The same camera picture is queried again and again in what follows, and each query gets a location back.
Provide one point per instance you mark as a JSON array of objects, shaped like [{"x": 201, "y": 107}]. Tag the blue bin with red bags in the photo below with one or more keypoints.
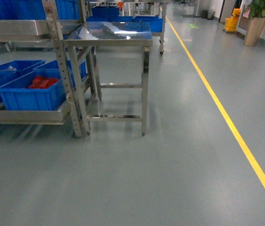
[{"x": 15, "y": 98}]

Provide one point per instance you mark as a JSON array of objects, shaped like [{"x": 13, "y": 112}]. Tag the stainless steel shelf rack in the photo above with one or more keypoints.
[{"x": 29, "y": 22}]

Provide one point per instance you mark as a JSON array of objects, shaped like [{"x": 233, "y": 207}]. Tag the stainless steel side table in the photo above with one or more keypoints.
[{"x": 120, "y": 34}]

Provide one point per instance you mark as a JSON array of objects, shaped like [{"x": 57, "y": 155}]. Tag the red bubble wrap bags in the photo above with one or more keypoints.
[{"x": 40, "y": 82}]

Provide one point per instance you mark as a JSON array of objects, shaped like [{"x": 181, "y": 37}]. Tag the rear steel cart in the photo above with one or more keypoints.
[{"x": 151, "y": 11}]

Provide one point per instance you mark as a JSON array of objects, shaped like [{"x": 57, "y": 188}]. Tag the yellow mop bucket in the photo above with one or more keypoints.
[{"x": 231, "y": 23}]

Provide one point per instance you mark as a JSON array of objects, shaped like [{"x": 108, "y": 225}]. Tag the potted green plant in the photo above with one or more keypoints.
[{"x": 256, "y": 17}]

